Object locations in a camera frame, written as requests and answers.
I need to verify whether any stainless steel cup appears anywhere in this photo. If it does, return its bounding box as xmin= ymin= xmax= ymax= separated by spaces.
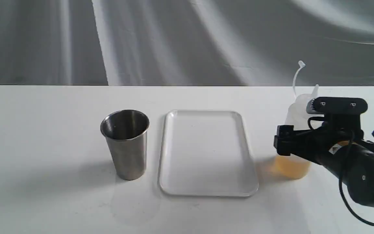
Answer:
xmin=100 ymin=110 xmax=150 ymax=181

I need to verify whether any white plastic tray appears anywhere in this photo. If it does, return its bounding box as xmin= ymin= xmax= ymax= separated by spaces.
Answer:
xmin=157 ymin=109 xmax=259 ymax=198

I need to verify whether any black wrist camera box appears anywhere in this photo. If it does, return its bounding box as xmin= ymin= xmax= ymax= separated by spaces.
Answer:
xmin=306 ymin=97 xmax=368 ymax=115

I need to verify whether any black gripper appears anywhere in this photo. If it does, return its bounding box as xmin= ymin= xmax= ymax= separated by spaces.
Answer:
xmin=273 ymin=114 xmax=374 ymax=163

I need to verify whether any grey fabric backdrop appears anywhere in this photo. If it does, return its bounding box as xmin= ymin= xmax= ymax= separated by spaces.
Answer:
xmin=0 ymin=0 xmax=374 ymax=86

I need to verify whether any black cable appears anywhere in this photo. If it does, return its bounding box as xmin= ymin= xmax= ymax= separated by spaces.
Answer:
xmin=308 ymin=116 xmax=374 ymax=228

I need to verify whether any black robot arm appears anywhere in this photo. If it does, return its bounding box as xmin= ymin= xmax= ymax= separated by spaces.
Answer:
xmin=274 ymin=114 xmax=374 ymax=207

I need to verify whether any clear squeeze bottle with oil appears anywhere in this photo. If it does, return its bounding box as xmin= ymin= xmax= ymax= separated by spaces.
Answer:
xmin=274 ymin=60 xmax=319 ymax=179

